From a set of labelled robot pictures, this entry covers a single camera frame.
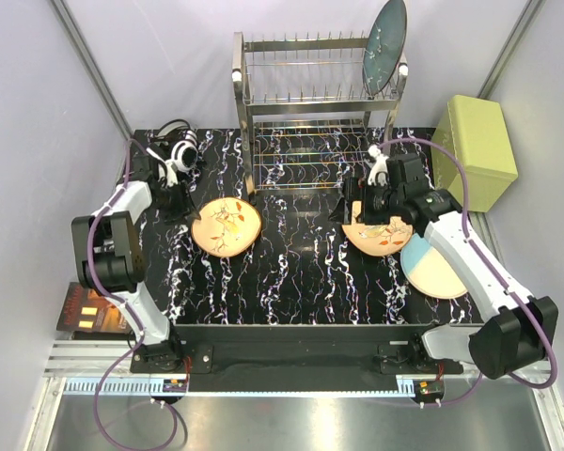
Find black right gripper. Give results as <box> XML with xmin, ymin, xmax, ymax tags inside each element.
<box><xmin>326</xmin><ymin>177</ymin><xmax>403</xmax><ymax>226</ymax></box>

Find beige plate with bird drawing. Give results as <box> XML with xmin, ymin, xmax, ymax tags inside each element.
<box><xmin>341</xmin><ymin>201</ymin><xmax>414</xmax><ymax>257</ymax></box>

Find cream and light blue plate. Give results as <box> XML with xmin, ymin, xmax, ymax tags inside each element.
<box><xmin>400</xmin><ymin>234</ymin><xmax>467</xmax><ymax>300</ymax></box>

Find dark teal glazed plate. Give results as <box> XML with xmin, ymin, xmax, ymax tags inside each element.
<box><xmin>362</xmin><ymin>0</ymin><xmax>407</xmax><ymax>97</ymax></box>

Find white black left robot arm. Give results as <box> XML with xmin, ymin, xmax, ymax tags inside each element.
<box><xmin>71</xmin><ymin>146</ymin><xmax>200</xmax><ymax>372</ymax></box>

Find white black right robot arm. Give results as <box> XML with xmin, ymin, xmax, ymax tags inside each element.
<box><xmin>330</xmin><ymin>154</ymin><xmax>558</xmax><ymax>387</ymax></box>

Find steel two-tier dish rack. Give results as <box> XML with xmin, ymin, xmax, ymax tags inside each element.
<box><xmin>231</xmin><ymin>32</ymin><xmax>409</xmax><ymax>197</ymax></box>

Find black and white headphones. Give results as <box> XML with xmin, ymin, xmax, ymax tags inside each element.
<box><xmin>147</xmin><ymin>119</ymin><xmax>202</xmax><ymax>185</ymax></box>

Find black marbled table mat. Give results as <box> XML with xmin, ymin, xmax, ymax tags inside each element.
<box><xmin>136</xmin><ymin>128</ymin><xmax>482</xmax><ymax>325</ymax></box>

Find dark orange book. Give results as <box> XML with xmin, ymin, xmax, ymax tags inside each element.
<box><xmin>56</xmin><ymin>282</ymin><xmax>132</xmax><ymax>334</ymax></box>

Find lime green storage box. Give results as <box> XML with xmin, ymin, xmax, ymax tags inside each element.
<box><xmin>432</xmin><ymin>95</ymin><xmax>518</xmax><ymax>213</ymax></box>

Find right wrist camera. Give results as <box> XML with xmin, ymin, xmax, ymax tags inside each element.
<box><xmin>368</xmin><ymin>145</ymin><xmax>389</xmax><ymax>186</ymax></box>

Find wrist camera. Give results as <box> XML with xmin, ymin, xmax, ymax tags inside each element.
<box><xmin>164</xmin><ymin>160</ymin><xmax>179</xmax><ymax>188</ymax></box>
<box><xmin>368</xmin><ymin>145</ymin><xmax>389</xmax><ymax>186</ymax></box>

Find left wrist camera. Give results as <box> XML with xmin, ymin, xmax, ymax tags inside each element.
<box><xmin>164</xmin><ymin>160</ymin><xmax>179</xmax><ymax>188</ymax></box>

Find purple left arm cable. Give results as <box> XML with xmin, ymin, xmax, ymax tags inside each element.
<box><xmin>86</xmin><ymin>138</ymin><xmax>189</xmax><ymax>446</ymax></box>

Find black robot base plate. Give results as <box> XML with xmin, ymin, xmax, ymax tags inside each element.
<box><xmin>131</xmin><ymin>325</ymin><xmax>462</xmax><ymax>397</ymax></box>

